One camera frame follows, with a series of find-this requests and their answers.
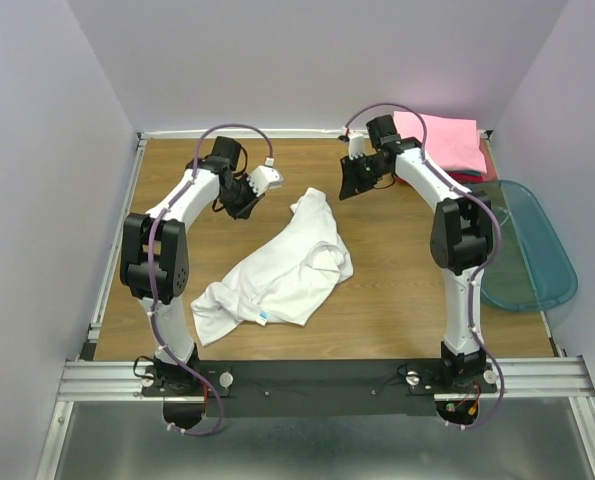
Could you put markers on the white t shirt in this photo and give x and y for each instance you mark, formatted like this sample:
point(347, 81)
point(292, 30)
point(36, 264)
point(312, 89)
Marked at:
point(285, 281)

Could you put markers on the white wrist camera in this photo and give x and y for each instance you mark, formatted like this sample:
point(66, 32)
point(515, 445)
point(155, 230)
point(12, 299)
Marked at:
point(356, 145)
point(264, 178)

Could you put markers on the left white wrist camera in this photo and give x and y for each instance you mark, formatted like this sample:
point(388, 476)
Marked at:
point(264, 178)

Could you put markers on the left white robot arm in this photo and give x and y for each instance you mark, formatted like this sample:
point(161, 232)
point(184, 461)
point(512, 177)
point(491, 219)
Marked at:
point(154, 257)

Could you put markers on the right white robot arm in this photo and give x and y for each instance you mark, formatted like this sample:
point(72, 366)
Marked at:
point(463, 234)

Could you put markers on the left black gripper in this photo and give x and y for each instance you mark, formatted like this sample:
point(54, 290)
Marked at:
point(246, 211)

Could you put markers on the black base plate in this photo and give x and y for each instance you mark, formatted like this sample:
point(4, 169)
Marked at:
point(206, 403)

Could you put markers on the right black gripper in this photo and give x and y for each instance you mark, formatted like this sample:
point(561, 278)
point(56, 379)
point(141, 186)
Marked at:
point(350, 184)

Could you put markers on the aluminium front rail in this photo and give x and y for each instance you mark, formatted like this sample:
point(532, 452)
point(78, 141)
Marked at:
point(552, 377)

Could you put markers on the folded pink t shirt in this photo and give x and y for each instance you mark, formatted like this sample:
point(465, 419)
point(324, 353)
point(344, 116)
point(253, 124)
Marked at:
point(454, 144)

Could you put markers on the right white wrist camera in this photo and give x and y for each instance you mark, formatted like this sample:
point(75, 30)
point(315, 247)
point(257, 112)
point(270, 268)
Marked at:
point(356, 145)

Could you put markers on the teal plastic bin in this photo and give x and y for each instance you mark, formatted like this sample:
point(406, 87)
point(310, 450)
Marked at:
point(532, 272)

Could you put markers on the folded red t shirt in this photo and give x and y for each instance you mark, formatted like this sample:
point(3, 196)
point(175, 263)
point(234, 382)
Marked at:
point(472, 177)

